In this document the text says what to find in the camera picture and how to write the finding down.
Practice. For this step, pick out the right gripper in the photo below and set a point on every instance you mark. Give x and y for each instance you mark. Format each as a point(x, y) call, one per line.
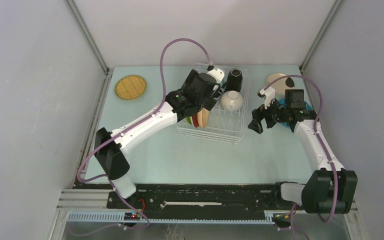
point(264, 115)

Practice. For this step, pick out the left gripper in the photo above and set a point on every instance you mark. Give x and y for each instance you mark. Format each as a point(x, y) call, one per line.
point(210, 99)

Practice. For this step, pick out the blue polka dot plate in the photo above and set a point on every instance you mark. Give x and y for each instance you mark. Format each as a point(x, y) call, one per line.
point(281, 101)

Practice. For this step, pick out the cream plate with black spot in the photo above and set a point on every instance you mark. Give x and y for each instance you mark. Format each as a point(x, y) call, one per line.
point(286, 83)

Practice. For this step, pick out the yellow woven plate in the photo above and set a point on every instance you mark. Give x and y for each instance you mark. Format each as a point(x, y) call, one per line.
point(130, 87)

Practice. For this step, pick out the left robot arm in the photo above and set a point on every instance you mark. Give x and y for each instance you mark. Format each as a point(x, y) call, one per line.
point(112, 146)

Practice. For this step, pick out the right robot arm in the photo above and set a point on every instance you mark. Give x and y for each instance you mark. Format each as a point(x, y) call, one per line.
point(331, 187)

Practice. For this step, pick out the beige plate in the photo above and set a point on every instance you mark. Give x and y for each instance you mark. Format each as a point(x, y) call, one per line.
point(202, 117)

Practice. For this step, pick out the red plate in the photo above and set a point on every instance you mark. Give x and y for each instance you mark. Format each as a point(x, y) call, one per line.
point(195, 121)

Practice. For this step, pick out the white ribbed bowl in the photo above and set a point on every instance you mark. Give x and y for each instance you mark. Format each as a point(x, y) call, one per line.
point(231, 101)

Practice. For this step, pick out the green plate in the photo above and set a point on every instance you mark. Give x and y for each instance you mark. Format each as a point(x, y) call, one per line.
point(189, 120)

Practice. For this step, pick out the black mug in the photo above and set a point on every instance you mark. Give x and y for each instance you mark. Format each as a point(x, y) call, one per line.
point(234, 81)

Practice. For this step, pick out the small circuit board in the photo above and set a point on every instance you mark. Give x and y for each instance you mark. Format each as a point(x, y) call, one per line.
point(131, 216)

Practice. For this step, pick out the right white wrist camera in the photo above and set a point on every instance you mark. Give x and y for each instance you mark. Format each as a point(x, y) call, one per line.
point(268, 94)

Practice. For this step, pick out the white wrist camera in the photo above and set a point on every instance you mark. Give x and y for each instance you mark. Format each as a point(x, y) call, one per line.
point(268, 94)
point(217, 73)

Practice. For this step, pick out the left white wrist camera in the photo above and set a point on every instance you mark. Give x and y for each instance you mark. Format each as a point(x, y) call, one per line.
point(217, 73)

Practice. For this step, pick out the white wire dish rack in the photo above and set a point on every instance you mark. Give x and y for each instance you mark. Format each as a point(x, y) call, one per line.
point(224, 124)

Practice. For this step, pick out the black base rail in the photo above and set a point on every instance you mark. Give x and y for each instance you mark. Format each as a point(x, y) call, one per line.
point(208, 202)

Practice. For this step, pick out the aluminium frame rail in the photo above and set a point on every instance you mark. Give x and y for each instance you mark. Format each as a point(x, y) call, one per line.
point(104, 206)

